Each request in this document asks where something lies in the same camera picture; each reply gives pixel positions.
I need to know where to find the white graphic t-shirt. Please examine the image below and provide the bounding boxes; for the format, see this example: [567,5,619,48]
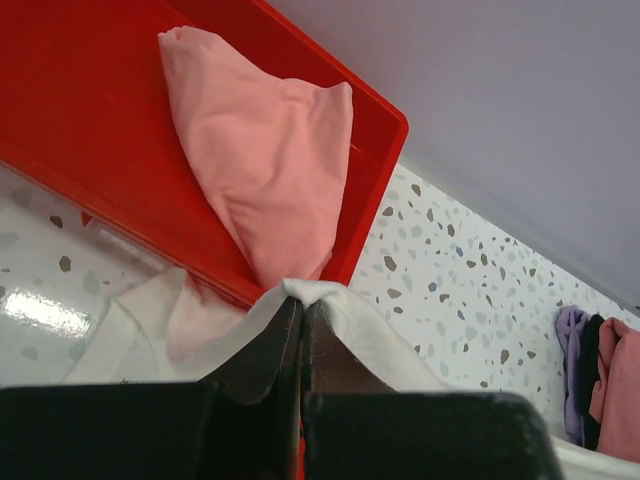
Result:
[64,268,449,392]

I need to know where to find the folded black t-shirt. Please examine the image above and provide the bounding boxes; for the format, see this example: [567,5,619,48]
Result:
[577,314,604,451]

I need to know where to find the folded purple t-shirt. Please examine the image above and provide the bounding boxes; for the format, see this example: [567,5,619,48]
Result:
[555,305,591,446]

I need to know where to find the light pink t-shirt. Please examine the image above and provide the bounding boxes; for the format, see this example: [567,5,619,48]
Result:
[158,26,354,288]

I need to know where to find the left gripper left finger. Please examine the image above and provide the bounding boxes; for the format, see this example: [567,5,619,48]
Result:
[1,298,303,479]

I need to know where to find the red plastic bin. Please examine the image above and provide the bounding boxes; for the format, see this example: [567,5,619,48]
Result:
[1,1,409,306]

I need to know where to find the folded dusty red t-shirt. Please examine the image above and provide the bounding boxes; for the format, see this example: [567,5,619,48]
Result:
[589,317,639,462]

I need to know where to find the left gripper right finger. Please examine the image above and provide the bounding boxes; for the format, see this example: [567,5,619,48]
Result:
[302,302,560,479]

